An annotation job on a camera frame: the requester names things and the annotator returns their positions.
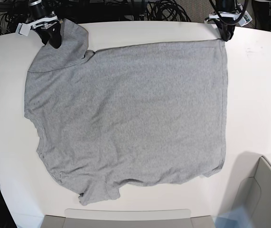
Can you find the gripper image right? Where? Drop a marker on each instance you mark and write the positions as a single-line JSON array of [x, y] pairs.
[[226, 31]]

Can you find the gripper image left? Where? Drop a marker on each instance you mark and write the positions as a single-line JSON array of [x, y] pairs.
[[52, 24]]

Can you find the grey T-shirt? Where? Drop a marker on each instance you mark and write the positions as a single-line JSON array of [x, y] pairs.
[[143, 115]]

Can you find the grey bin at right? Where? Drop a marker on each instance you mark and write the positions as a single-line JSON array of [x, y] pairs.
[[252, 205]]

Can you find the grey bin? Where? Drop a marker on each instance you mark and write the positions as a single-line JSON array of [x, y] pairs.
[[252, 205], [80, 218]]

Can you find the grey bin at bottom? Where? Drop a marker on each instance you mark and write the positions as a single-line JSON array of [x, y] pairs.
[[80, 218]]

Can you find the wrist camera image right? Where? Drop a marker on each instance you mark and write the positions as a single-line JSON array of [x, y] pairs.
[[246, 19]]

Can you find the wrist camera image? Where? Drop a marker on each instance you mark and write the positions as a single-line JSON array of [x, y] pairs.
[[246, 19], [23, 29]]

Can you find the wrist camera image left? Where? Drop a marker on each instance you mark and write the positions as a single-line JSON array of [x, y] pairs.
[[23, 29]]

